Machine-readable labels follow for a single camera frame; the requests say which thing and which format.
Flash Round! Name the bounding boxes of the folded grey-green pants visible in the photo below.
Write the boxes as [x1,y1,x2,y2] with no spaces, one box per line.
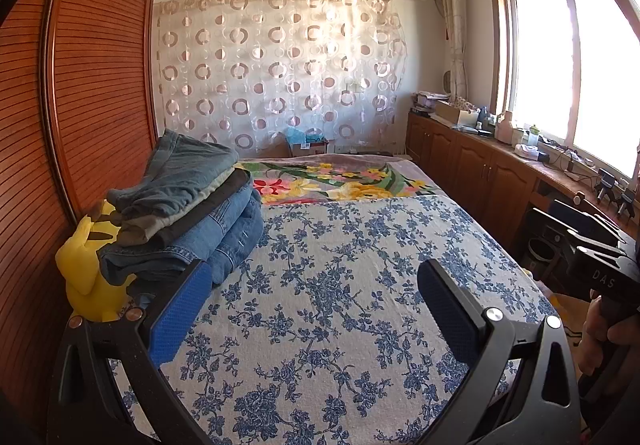
[120,170,251,246]

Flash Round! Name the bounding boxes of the stack of papers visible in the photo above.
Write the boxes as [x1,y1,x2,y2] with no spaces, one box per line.
[412,92,451,116]

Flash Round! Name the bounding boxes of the cardboard box with blue bag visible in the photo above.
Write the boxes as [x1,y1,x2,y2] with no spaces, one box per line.
[286,128,330,158]

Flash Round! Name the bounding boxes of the wood-framed window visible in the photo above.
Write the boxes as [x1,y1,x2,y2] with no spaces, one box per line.
[492,0,640,186]

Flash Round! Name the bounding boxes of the long wooden cabinet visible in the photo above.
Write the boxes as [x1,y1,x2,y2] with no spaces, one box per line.
[406,110,640,271]

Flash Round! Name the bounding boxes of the person's right hand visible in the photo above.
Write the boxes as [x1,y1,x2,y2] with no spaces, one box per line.
[580,297,640,376]

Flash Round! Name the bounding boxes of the yellow plush toy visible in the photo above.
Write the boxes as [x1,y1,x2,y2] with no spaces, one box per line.
[55,199,138,323]

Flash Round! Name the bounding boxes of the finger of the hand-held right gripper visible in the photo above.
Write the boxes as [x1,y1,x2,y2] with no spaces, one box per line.
[552,199,626,246]
[531,208,601,258]

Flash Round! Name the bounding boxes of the dark round bin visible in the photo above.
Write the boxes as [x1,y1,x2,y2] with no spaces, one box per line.
[531,235,563,271]

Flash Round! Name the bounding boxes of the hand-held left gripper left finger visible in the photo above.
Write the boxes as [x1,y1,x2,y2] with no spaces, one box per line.
[47,259,213,445]

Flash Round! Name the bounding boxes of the open cardboard box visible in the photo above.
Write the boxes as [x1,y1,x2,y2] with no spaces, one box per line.
[437,98,481,126]

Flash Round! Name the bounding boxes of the white tissue box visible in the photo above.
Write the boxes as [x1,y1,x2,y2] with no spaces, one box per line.
[515,144,548,163]

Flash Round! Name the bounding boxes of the patterned window curtain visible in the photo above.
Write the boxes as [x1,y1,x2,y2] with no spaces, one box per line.
[439,0,468,101]

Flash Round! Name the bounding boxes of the sheer curtain with circles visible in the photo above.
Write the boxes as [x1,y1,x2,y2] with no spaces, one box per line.
[152,0,403,158]

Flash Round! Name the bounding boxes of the white jug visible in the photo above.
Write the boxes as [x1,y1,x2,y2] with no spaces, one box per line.
[495,111,516,146]

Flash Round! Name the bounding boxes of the bed with floral blue cover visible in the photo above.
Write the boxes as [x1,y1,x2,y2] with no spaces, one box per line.
[107,195,558,445]

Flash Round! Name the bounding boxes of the wooden slatted wardrobe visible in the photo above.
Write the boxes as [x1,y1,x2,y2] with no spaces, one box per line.
[0,0,161,326]

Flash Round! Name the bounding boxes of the patterned floor rug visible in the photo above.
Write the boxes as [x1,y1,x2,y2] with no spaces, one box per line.
[555,295,583,346]

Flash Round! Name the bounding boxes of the folded dark brown pants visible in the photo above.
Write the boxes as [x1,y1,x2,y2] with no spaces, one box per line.
[150,175,253,251]

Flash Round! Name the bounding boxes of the blue-grey short pants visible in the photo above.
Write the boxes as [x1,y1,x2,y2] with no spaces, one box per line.
[107,130,241,221]

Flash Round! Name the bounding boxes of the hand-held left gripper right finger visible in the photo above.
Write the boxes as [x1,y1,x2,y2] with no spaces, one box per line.
[417,259,583,445]

